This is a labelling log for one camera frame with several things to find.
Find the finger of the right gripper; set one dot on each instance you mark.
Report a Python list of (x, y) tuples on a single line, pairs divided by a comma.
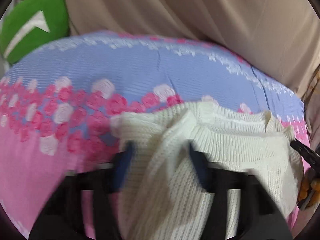
[(311, 157)]

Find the white knitted sweater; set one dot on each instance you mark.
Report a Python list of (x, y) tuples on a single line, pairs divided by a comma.
[(162, 198)]

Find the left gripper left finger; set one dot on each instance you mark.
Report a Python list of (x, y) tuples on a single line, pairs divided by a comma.
[(62, 216)]

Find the beige curtain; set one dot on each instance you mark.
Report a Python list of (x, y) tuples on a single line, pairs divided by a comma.
[(279, 37)]

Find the green pillow with white chevron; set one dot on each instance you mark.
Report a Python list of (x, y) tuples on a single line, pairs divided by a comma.
[(31, 24)]

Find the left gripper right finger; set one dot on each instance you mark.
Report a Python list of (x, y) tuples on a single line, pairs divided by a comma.
[(259, 216)]

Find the pink blue floral bedsheet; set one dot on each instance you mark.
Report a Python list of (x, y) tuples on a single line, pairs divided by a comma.
[(62, 102)]

